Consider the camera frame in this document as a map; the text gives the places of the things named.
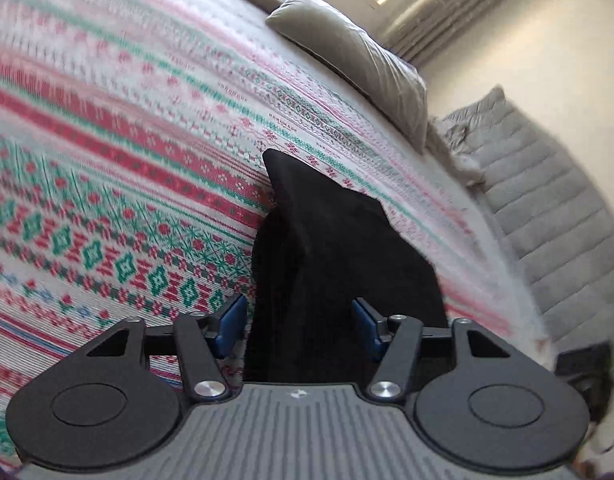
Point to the beige pillow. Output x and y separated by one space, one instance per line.
352 55

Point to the grey quilted blanket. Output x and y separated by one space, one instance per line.
537 200

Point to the beige curtain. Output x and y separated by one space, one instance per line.
437 15

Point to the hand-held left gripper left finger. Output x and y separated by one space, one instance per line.
232 322

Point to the red green patterned blanket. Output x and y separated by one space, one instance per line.
137 135

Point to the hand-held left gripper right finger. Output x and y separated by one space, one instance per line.
364 327

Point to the black pants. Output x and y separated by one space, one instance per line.
332 260

